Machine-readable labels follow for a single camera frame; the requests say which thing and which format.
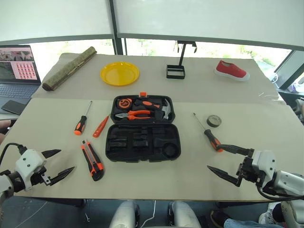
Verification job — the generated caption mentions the orange black tape measure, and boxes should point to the orange black tape measure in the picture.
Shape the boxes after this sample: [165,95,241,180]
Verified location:
[118,98,133,110]

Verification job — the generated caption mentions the black metal hanger stand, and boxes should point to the black metal hanger stand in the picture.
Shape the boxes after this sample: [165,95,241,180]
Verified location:
[166,40,198,80]

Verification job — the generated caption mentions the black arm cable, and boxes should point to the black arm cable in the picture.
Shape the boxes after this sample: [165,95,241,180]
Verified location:
[256,184,304,200]
[0,142,28,165]

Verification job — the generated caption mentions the large beige paper table sheet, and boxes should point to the large beige paper table sheet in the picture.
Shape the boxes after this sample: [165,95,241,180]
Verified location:
[0,96,304,203]

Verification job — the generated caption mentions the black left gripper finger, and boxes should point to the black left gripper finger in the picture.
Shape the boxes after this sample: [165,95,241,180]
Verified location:
[48,166,76,187]
[41,149,62,159]

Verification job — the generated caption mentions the red canvas shoe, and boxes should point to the red canvas shoe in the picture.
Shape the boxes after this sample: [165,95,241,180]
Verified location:
[214,60,251,82]

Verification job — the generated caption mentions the dark window frame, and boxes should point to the dark window frame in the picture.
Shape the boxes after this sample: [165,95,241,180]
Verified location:
[0,33,304,57]

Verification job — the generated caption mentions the dark framed panel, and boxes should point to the dark framed panel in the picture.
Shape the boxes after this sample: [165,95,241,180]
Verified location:
[274,50,304,91]

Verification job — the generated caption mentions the white sneaker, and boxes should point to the white sneaker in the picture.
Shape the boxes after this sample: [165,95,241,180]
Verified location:
[258,201,283,224]

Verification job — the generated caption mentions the thin white hanging cable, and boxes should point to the thin white hanging cable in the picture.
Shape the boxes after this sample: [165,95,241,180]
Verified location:
[142,200,157,228]

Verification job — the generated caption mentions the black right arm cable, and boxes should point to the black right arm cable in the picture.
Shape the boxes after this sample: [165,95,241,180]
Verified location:
[256,184,304,200]

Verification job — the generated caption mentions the orange handled pliers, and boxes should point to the orange handled pliers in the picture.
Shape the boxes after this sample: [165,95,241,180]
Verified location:
[115,110,152,121]

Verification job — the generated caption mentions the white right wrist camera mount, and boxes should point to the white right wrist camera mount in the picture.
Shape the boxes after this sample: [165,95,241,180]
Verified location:
[251,149,277,189]

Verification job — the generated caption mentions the wide white roller blind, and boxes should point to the wide white roller blind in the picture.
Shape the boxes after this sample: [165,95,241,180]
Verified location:
[112,0,304,48]

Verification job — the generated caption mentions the yellow plastic plate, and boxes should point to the yellow plastic plate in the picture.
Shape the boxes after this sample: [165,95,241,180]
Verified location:
[100,61,140,86]

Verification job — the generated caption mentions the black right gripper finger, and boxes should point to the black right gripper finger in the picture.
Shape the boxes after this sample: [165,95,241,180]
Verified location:
[207,165,243,188]
[218,143,255,156]

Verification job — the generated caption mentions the black tool case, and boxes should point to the black tool case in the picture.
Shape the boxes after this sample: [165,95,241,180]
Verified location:
[105,92,182,163]

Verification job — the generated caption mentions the orange voltage tester pen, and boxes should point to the orange voltage tester pen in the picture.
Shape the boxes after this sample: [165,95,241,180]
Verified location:
[92,114,111,138]

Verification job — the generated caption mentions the grey rounded machine part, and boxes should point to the grey rounded machine part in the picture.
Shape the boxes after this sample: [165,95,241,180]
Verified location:
[294,98,304,124]

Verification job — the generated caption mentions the black shoe with jeans leg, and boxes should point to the black shoe with jeans leg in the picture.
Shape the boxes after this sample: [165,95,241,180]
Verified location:
[209,209,262,228]

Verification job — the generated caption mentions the silver rounded leg shell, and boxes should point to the silver rounded leg shell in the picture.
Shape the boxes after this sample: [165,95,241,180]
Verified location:
[167,200,202,228]
[111,200,141,228]

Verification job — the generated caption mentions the claw hammer orange black handle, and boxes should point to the claw hammer orange black handle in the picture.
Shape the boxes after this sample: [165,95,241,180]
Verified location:
[134,98,176,121]

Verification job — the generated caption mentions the orange black handled screwdriver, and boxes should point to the orange black handled screwdriver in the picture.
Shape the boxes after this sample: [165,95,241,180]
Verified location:
[74,100,93,136]
[192,113,224,153]

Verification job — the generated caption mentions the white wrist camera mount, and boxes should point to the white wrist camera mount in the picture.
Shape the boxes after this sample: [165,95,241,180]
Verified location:
[15,149,47,191]
[251,149,277,189]

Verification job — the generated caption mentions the orange black utility knife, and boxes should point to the orange black utility knife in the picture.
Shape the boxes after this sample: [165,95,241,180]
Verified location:
[81,140,105,182]

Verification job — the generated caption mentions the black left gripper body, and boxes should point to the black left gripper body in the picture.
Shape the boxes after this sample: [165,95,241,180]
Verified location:
[30,166,52,186]

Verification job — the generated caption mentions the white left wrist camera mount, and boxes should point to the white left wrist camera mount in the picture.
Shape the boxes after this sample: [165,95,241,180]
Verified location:
[15,149,47,191]

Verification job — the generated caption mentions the dark electrical tape roll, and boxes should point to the dark electrical tape roll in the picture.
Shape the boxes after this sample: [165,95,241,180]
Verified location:
[206,114,223,128]

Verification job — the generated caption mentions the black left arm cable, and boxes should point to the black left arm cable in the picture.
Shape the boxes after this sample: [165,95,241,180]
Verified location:
[0,142,28,165]

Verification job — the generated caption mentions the rolled green bamboo mat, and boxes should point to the rolled green bamboo mat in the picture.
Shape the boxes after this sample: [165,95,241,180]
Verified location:
[42,46,98,92]

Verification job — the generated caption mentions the grey open laptop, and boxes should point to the grey open laptop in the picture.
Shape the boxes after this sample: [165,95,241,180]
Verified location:
[0,45,42,115]

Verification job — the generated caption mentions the black smartphone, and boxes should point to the black smartphone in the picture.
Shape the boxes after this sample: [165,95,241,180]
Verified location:
[0,99,27,115]

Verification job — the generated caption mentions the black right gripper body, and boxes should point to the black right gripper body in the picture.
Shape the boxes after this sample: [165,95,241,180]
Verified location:
[236,156,262,185]

